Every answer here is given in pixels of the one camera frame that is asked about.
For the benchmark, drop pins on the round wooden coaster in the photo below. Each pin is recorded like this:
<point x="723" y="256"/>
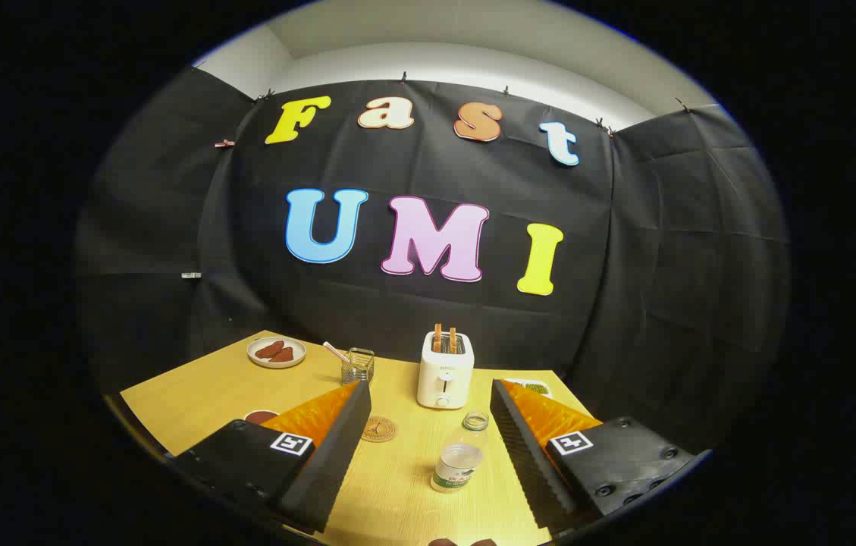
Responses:
<point x="380" y="429"/>

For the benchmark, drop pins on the clear plastic juice bottle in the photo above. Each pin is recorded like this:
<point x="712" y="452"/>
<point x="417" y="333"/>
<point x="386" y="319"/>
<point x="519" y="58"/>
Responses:
<point x="459" y="459"/>

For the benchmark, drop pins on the red checked paper straw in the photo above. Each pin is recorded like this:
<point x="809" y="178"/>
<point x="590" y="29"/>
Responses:
<point x="335" y="350"/>

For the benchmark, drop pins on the black backdrop cloth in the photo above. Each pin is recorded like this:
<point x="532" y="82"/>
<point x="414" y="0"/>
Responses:
<point x="625" y="303"/>

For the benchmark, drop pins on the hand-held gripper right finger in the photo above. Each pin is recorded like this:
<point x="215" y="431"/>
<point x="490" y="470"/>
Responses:
<point x="526" y="455"/>

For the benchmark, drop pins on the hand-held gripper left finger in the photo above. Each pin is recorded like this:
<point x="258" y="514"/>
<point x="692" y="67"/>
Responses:
<point x="329" y="462"/>

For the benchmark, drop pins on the wooden table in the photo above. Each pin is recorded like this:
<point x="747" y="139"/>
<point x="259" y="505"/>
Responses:
<point x="208" y="387"/>

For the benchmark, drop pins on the round white plate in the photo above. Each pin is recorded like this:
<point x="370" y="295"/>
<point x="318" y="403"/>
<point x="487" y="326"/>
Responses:
<point x="264" y="362"/>

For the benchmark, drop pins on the toast slice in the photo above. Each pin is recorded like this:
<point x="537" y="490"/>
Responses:
<point x="453" y="339"/>
<point x="437" y="337"/>

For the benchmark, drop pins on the white divided dish with grains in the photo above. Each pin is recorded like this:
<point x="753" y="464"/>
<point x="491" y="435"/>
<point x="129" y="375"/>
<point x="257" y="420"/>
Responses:
<point x="537" y="387"/>

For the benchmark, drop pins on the white toaster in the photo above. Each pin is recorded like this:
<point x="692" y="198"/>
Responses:
<point x="443" y="375"/>

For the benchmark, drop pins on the brown food piece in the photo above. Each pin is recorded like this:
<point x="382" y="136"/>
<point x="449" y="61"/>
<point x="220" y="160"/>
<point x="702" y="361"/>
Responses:
<point x="268" y="349"/>
<point x="283" y="355"/>

